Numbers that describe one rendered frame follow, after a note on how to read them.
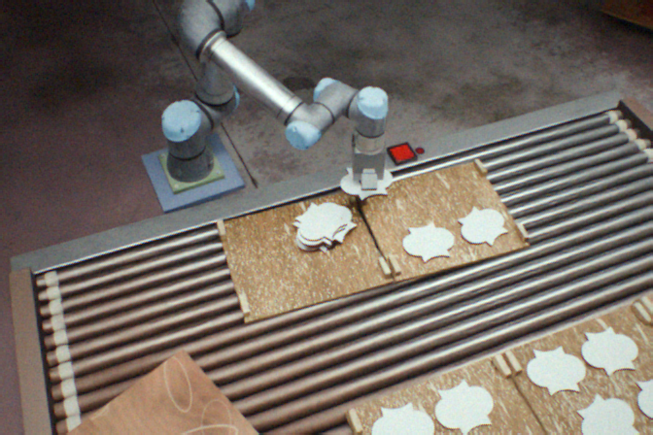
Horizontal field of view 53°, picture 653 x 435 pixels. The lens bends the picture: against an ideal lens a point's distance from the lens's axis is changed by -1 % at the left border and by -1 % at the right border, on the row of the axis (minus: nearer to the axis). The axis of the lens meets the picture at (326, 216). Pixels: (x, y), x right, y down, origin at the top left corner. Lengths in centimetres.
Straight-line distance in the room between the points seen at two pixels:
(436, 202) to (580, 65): 244
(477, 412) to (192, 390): 66
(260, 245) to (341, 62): 230
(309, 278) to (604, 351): 78
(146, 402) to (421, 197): 99
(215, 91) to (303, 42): 223
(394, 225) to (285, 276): 36
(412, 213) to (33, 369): 110
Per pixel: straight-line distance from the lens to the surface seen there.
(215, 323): 178
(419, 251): 187
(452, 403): 165
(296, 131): 160
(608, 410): 175
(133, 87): 401
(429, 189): 205
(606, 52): 448
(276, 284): 181
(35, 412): 174
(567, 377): 176
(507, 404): 169
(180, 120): 201
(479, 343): 178
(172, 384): 158
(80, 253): 201
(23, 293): 194
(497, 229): 197
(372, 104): 163
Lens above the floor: 243
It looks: 50 degrees down
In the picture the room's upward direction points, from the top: 1 degrees clockwise
